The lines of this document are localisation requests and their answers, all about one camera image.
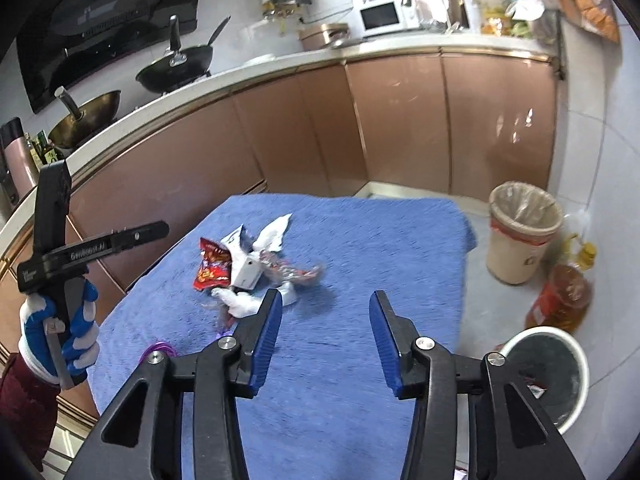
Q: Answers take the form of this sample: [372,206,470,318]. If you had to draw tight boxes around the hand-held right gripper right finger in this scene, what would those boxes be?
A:
[369,290,588,480]

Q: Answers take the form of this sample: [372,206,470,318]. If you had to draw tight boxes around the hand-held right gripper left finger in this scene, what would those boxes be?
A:
[70,287,284,480]

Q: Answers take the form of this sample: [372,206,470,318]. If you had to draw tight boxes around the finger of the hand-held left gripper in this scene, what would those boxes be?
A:
[114,221,170,252]

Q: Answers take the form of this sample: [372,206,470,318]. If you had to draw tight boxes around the white tissue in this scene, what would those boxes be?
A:
[210,282,296,318]

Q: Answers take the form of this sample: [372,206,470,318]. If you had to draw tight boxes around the small white carton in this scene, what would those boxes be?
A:
[227,227,266,293]

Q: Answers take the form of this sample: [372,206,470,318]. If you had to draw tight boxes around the clear plastic wrapper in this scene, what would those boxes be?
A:
[260,252,326,286]

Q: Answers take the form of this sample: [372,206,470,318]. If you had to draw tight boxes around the red snack packet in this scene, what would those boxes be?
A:
[192,237,236,292]

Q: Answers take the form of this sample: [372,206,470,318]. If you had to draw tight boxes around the white paper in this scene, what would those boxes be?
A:
[250,214,293,256]

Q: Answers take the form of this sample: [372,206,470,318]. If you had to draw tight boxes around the white bin with black liner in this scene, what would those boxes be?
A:
[500,326,591,436]

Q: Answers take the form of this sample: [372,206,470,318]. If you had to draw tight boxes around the person's left forearm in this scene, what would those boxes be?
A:
[0,352,61,471]

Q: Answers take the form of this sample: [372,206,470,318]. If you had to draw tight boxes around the person's left hand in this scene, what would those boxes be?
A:
[19,280,101,382]

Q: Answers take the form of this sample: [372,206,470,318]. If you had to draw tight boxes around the pink thermos bottle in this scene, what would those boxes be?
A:
[0,117,41,206]

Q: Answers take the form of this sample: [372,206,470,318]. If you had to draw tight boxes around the green oil bottle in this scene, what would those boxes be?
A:
[25,130,61,171]

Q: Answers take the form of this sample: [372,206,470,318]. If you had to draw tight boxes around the brass wok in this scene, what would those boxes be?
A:
[47,86,122,150]

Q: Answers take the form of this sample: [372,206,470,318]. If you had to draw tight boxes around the blue towel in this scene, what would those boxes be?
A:
[92,194,477,480]

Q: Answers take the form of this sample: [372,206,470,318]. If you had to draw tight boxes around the beige bin with bag liner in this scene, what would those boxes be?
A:
[486,180,564,286]

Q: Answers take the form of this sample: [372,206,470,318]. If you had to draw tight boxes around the black wok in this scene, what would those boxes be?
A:
[135,15,232,95]

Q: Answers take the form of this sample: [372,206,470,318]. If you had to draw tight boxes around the cooking oil bottle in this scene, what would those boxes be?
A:
[525,242,598,333]

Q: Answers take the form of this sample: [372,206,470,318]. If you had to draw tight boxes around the black range hood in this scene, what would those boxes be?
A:
[0,0,206,115]

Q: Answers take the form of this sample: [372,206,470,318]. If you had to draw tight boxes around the brown kitchen base cabinet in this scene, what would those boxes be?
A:
[0,50,560,461]

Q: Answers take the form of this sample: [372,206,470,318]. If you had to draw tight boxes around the white microwave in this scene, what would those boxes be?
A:
[359,1,423,37]

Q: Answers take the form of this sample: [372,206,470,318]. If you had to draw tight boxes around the food bags on counter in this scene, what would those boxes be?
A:
[480,0,546,38]

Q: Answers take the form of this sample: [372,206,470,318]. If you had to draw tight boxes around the purple ring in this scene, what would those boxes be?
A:
[140,341,176,361]

